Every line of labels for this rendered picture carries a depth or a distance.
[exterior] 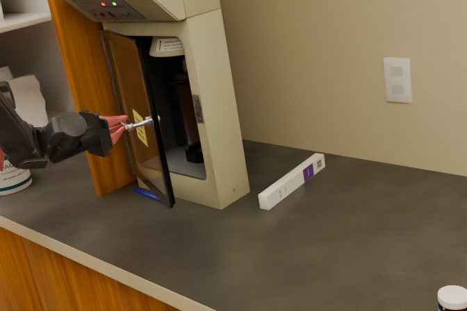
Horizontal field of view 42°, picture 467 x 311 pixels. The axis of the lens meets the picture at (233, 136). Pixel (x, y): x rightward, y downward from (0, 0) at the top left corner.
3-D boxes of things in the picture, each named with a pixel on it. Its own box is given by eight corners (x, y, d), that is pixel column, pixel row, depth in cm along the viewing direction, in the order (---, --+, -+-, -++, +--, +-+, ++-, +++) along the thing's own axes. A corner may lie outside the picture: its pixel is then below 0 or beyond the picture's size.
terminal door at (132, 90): (136, 171, 167) (103, 28, 154) (174, 210, 141) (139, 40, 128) (133, 173, 167) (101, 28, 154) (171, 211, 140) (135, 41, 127)
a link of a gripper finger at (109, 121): (133, 108, 138) (99, 121, 132) (139, 137, 140) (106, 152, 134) (115, 105, 143) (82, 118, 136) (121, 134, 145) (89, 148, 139)
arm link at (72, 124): (10, 133, 128) (17, 169, 124) (22, 104, 119) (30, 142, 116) (67, 131, 134) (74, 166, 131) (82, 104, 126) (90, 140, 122)
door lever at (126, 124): (138, 119, 145) (135, 109, 144) (150, 128, 137) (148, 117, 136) (116, 125, 143) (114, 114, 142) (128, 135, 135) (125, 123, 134)
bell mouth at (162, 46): (185, 39, 164) (181, 19, 162) (233, 39, 152) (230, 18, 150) (135, 55, 152) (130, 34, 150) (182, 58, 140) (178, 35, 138)
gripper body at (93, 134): (101, 111, 132) (73, 122, 127) (112, 154, 135) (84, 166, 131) (85, 108, 137) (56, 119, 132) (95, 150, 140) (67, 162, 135)
